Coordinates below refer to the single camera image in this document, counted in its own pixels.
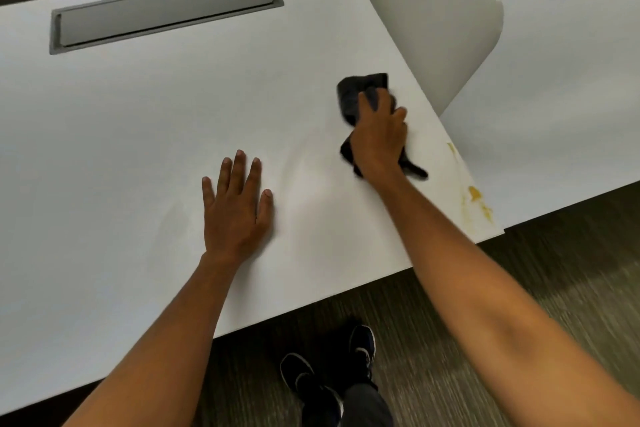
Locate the yellow spill stain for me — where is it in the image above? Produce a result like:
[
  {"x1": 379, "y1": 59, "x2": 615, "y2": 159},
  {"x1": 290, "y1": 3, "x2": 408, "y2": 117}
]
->
[{"x1": 446, "y1": 142, "x2": 496, "y2": 223}]

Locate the person's left black shoe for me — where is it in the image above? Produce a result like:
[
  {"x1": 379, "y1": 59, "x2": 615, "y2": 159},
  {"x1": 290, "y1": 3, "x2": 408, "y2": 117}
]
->
[{"x1": 279, "y1": 353, "x2": 346, "y2": 421}]

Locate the dark grey cleaning cloth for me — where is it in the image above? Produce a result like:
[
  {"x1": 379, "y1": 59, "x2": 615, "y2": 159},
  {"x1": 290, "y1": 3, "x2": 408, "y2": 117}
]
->
[{"x1": 336, "y1": 73, "x2": 430, "y2": 180}]

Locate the person's right hand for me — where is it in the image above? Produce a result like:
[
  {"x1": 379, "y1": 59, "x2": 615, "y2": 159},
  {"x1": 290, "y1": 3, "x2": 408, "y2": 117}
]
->
[{"x1": 349, "y1": 87, "x2": 409, "y2": 183}]

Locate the person's right forearm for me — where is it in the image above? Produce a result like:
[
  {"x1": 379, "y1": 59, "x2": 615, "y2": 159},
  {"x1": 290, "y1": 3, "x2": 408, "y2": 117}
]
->
[{"x1": 361, "y1": 167, "x2": 640, "y2": 427}]

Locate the white curved divider panel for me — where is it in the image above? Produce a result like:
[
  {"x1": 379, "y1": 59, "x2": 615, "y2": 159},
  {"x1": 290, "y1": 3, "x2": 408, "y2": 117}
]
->
[{"x1": 342, "y1": 0, "x2": 505, "y2": 117}]

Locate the dark grey trouser leg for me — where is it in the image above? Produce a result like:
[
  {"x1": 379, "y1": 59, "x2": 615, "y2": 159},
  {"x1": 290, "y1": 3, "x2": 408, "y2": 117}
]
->
[{"x1": 341, "y1": 379, "x2": 395, "y2": 427}]

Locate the person's left forearm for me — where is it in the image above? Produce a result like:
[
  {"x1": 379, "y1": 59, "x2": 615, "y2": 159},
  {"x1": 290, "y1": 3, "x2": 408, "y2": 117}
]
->
[{"x1": 64, "y1": 252, "x2": 238, "y2": 427}]

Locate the person's right black shoe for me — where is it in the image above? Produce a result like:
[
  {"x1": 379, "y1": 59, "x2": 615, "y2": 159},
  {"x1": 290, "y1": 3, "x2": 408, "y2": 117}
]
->
[{"x1": 348, "y1": 324, "x2": 377, "y2": 383}]

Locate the person's left hand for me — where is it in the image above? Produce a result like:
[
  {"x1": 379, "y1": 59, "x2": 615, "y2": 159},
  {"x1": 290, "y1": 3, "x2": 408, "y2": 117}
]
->
[{"x1": 201, "y1": 149, "x2": 275, "y2": 268}]

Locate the person's black shoe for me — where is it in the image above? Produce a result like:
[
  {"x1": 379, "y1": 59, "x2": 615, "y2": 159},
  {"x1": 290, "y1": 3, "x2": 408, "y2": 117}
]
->
[
  {"x1": 279, "y1": 353, "x2": 346, "y2": 421},
  {"x1": 348, "y1": 324, "x2": 377, "y2": 383}
]

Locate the grey closed cable tray lid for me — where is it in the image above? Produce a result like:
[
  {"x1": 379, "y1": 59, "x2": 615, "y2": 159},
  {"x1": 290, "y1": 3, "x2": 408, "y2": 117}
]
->
[{"x1": 49, "y1": 0, "x2": 285, "y2": 55}]

